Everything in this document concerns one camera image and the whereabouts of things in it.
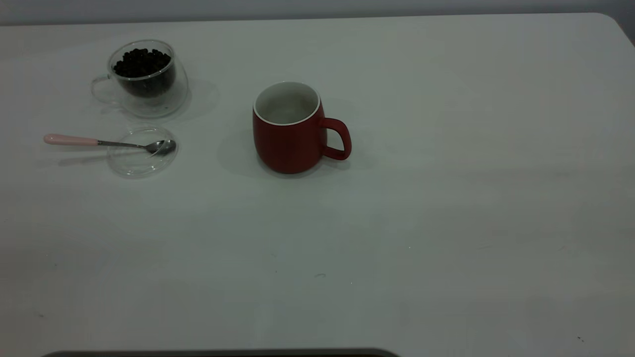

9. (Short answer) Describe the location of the dark coffee beans pile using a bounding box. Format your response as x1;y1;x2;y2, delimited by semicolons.
113;48;176;97

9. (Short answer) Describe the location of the pink handled metal spoon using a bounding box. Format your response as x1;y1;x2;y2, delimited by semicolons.
44;134;177;156

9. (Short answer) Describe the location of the clear glass cup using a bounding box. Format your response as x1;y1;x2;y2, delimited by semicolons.
90;39;190;119

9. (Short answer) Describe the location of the red ceramic mug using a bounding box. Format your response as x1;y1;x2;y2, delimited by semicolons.
252;81;352;175

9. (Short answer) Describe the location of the clear glass lid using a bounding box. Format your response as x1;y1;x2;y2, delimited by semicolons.
107;125;178;179

